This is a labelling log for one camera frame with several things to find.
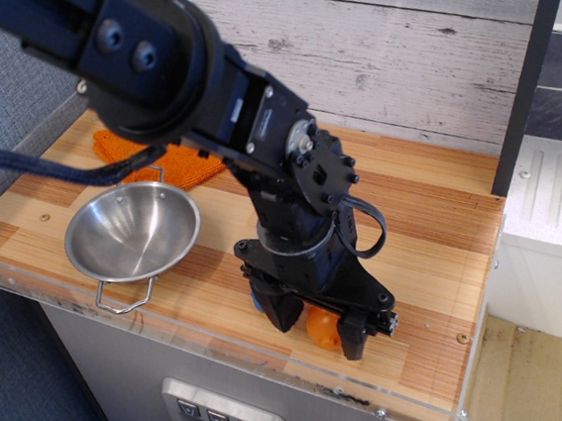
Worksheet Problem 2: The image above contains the blue handled metal spoon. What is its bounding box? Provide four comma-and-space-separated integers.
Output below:
250, 291, 264, 313

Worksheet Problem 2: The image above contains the orange toy carrot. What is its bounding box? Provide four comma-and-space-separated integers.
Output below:
305, 306, 342, 351

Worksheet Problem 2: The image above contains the orange knitted cloth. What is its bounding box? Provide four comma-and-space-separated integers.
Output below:
93, 130, 226, 190

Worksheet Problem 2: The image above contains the small steel pot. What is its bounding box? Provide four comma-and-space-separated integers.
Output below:
64, 165, 201, 315

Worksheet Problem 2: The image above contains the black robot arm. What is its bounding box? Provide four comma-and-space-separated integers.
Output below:
0, 0, 397, 361

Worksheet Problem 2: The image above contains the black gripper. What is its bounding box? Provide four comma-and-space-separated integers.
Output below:
234, 238, 397, 361

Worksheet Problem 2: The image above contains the dark right vertical post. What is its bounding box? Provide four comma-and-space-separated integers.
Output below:
492, 0, 561, 197

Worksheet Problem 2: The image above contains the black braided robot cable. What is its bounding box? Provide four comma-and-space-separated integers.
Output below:
0, 111, 172, 198

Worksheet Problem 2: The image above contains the white ridged side unit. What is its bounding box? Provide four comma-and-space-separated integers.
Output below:
487, 136, 562, 338

